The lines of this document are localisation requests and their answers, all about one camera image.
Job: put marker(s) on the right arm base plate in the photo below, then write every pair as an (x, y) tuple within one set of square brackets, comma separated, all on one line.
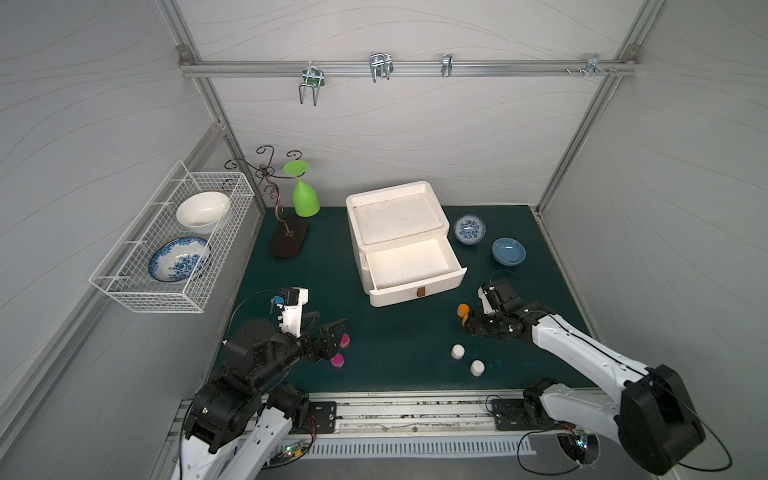
[(510, 414)]

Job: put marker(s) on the plain blue bowl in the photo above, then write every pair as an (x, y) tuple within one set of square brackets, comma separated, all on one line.
[(508, 252)]

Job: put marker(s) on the pink paint can near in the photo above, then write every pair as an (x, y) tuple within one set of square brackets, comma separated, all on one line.
[(338, 361)]

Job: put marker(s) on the white bowl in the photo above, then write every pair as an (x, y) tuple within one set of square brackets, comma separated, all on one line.
[(202, 212)]

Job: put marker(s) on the small metal hook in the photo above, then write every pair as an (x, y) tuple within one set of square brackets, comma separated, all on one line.
[(446, 65)]

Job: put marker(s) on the white vent grille strip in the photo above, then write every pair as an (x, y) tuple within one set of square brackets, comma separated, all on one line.
[(421, 447)]

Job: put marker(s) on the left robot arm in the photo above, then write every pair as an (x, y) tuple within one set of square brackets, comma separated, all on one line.
[(247, 417)]

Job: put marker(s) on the double wire hook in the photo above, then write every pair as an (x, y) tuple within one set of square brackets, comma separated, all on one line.
[(381, 66)]

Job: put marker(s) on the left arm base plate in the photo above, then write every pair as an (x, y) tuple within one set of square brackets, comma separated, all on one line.
[(321, 417)]

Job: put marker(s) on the green upturned wine glass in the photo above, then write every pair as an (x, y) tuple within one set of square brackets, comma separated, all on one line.
[(305, 199)]

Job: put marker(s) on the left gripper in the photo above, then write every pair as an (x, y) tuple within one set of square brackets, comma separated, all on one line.
[(324, 341)]

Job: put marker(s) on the right end metal hook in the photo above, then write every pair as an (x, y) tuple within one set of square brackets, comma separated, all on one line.
[(592, 68)]

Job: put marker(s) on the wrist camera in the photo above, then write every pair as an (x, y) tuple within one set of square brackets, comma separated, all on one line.
[(498, 298), (290, 302)]

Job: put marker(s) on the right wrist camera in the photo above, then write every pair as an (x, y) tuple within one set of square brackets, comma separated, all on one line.
[(498, 298)]

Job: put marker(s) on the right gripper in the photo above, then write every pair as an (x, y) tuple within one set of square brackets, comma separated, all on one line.
[(484, 322)]

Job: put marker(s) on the white paint can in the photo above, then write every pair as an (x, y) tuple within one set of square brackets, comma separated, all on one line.
[(477, 368), (457, 351)]

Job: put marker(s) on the white paint can left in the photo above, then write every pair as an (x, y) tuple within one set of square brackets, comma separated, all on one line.
[(457, 351)]

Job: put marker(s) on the white paint can right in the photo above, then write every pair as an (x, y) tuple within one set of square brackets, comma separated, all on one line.
[(477, 368)]

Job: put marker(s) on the pink paint can far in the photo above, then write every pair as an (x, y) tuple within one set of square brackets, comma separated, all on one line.
[(345, 341)]

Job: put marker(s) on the metal hook with green tag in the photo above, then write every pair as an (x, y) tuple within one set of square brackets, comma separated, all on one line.
[(313, 79)]

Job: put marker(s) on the pink paint can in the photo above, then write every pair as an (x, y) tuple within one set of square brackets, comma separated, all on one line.
[(345, 341), (338, 361)]

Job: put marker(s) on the small blue patterned bowl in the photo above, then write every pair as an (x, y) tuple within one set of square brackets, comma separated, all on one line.
[(469, 229)]

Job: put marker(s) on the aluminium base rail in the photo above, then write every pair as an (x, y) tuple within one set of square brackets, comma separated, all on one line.
[(460, 413)]

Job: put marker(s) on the aluminium top rail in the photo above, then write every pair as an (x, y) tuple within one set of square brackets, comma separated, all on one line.
[(402, 68)]

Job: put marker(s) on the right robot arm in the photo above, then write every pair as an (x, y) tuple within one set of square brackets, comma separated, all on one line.
[(646, 410)]

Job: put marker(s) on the white wire basket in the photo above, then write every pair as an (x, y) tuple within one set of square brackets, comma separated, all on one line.
[(123, 275)]

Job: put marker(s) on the white three-drawer cabinet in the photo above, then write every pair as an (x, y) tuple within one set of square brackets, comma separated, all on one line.
[(401, 245)]

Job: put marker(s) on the round electronics board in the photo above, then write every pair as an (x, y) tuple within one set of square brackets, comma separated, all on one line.
[(581, 448)]

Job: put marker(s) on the dark metal glass rack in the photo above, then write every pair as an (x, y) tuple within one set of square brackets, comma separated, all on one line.
[(289, 235)]

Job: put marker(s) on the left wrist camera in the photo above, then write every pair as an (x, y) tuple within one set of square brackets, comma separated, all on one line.
[(290, 302)]

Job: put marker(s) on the blue patterned plate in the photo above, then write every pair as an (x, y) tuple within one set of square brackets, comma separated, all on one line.
[(180, 260)]

